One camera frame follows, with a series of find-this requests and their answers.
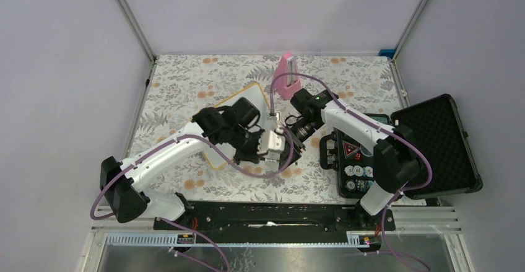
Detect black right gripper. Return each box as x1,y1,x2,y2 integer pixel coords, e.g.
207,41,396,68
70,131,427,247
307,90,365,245
279,116,323,172

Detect yellow framed whiteboard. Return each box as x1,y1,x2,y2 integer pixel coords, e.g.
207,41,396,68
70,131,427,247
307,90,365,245
203,82,270,170

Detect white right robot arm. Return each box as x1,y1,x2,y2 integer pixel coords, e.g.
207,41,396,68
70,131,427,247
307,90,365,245
290,89,428,230

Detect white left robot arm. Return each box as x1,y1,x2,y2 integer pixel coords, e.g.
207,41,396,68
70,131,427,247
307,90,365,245
96,97,263,229

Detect floral table mat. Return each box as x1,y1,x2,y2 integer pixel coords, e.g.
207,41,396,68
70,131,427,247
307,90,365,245
116,55,405,205

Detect triangular all-in button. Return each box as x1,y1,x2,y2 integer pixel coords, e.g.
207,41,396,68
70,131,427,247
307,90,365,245
342,140,360,159

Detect black poker chip case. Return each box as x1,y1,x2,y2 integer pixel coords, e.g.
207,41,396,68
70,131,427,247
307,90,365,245
318,94,484,200

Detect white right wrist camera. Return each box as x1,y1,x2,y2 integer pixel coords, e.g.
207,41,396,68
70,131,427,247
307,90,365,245
267,112,281,123

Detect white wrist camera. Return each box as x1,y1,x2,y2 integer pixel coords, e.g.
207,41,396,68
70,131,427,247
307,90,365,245
267,112,281,123
258,130,285,162

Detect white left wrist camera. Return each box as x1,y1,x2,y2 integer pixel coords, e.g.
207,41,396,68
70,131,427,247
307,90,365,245
258,130,285,162

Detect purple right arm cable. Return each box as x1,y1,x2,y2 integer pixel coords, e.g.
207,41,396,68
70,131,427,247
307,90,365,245
268,72,434,272

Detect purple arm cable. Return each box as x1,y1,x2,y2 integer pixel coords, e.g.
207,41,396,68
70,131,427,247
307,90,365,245
268,72,434,272
90,133,295,272

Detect black mounting base plate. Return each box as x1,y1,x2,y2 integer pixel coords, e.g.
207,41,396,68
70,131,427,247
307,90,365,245
175,201,396,243

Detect blue corner bracket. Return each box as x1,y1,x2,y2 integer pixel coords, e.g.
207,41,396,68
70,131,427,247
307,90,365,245
378,49,396,59

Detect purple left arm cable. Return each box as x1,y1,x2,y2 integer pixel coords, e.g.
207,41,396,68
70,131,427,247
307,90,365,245
90,133,295,272

